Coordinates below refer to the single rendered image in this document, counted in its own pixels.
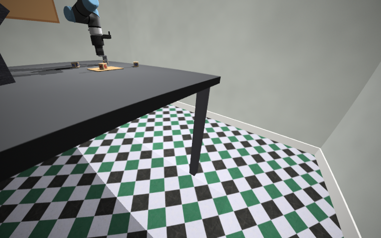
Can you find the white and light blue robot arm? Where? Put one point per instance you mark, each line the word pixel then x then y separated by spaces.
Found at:
pixel 83 11

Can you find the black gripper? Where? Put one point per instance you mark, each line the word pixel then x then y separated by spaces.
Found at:
pixel 97 41

